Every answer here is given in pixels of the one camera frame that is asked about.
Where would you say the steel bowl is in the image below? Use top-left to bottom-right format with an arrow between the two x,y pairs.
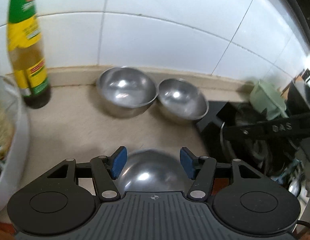
157,78 -> 209,125
114,148 -> 192,195
96,67 -> 158,118

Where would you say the black gas stove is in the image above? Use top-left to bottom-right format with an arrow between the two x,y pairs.
194,100 -> 310,201

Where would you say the green plastic container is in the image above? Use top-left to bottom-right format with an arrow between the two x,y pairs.
249,79 -> 288,121

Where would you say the white rotating condiment tray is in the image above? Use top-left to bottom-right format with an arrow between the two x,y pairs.
0,75 -> 30,212

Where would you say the clear white label bottle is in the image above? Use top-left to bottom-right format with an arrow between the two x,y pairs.
0,102 -> 15,160

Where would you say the yellow green label bottle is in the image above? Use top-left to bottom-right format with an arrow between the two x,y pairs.
7,0 -> 51,109

